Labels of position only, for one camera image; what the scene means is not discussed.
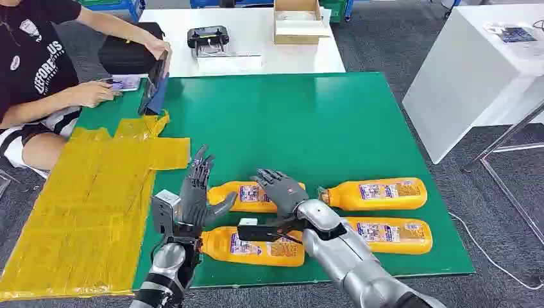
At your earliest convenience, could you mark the person's right hand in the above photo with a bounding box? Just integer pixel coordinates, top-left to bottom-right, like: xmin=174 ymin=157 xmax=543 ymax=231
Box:
xmin=78 ymin=80 xmax=123 ymax=108

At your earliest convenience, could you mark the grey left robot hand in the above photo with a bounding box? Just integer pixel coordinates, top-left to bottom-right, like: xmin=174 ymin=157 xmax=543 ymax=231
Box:
xmin=177 ymin=144 xmax=239 ymax=228

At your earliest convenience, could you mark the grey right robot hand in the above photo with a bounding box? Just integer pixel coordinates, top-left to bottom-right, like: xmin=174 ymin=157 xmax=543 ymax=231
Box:
xmin=250 ymin=168 xmax=310 ymax=219

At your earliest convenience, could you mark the person's left hand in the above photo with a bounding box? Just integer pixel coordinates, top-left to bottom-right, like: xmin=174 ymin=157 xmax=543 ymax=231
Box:
xmin=144 ymin=38 xmax=173 ymax=65

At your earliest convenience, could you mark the orange detergent bottle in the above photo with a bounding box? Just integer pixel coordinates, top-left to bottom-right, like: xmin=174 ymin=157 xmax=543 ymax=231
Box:
xmin=318 ymin=177 xmax=429 ymax=212
xmin=200 ymin=226 xmax=306 ymax=268
xmin=344 ymin=217 xmax=434 ymax=256
xmin=207 ymin=181 xmax=307 ymax=214

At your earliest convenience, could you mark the dark tablet with blue cover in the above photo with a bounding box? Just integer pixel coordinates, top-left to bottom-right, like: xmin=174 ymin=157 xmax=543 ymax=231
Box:
xmin=138 ymin=50 xmax=170 ymax=116

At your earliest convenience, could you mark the black bag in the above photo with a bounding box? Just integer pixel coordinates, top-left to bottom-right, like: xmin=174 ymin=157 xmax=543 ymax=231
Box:
xmin=98 ymin=22 xmax=166 ymax=76

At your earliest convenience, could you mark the pale phone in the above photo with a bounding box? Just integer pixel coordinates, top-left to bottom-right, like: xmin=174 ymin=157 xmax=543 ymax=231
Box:
xmin=99 ymin=74 xmax=142 ymax=92

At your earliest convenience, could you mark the black handheld device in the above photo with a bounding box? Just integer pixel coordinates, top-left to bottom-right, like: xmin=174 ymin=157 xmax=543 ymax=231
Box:
xmin=187 ymin=25 xmax=230 ymax=58

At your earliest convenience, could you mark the blue crate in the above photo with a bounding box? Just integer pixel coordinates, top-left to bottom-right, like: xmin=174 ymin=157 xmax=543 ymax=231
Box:
xmin=78 ymin=0 xmax=147 ymax=24

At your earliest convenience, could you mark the green mat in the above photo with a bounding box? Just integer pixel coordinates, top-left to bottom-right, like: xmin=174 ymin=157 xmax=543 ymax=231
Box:
xmin=74 ymin=71 xmax=476 ymax=291

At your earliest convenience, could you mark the person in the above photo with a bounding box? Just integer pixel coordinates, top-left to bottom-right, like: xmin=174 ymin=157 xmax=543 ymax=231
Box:
xmin=0 ymin=0 xmax=173 ymax=180

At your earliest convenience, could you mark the yellow sheet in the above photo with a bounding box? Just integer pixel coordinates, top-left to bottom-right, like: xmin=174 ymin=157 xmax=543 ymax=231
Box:
xmin=0 ymin=111 xmax=191 ymax=302

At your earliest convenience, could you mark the white table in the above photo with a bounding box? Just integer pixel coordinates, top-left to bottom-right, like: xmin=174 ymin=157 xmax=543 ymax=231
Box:
xmin=138 ymin=7 xmax=346 ymax=79

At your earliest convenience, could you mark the open cardboard box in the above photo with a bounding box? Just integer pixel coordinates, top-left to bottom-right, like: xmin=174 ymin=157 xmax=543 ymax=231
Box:
xmin=273 ymin=0 xmax=332 ymax=46

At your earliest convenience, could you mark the clear plastic bag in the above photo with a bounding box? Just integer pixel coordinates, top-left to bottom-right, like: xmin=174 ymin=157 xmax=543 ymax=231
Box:
xmin=278 ymin=10 xmax=318 ymax=22

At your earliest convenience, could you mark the green crate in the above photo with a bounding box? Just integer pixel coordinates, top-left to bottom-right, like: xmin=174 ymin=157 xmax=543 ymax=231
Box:
xmin=319 ymin=0 xmax=353 ymax=23

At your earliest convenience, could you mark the white desk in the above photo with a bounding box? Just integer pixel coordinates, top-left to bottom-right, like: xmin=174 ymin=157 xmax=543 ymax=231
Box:
xmin=401 ymin=3 xmax=544 ymax=165

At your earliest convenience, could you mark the blue printed sheet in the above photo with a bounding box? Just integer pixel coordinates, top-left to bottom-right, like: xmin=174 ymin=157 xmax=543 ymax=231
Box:
xmin=484 ymin=22 xmax=544 ymax=46

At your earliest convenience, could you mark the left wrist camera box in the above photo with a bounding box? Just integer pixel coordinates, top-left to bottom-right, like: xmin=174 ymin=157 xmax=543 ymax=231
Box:
xmin=151 ymin=190 xmax=182 ymax=235

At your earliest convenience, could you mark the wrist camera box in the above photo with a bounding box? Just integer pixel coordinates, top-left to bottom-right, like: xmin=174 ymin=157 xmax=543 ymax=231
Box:
xmin=236 ymin=218 xmax=305 ymax=244
xmin=151 ymin=190 xmax=182 ymax=235

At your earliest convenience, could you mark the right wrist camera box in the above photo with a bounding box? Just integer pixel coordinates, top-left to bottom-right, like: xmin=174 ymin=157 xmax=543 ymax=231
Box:
xmin=236 ymin=218 xmax=305 ymax=244

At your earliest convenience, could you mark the white floor cable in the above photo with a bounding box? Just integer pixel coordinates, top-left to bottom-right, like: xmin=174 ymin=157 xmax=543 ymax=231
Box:
xmin=448 ymin=211 xmax=544 ymax=292

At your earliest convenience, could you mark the metal frame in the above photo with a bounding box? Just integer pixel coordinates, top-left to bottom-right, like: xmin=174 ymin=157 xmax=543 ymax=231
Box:
xmin=461 ymin=99 xmax=544 ymax=246

